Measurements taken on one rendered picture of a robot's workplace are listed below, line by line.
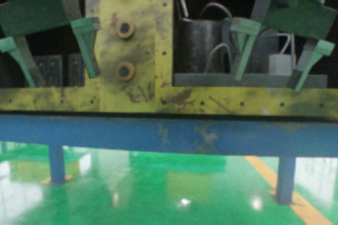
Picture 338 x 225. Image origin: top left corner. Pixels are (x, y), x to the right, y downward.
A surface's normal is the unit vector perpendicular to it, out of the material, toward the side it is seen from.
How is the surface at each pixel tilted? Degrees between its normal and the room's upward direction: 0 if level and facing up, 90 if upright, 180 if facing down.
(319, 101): 90
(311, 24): 113
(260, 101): 90
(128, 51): 90
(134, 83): 90
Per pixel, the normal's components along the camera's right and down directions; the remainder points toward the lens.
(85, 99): -0.14, 0.07
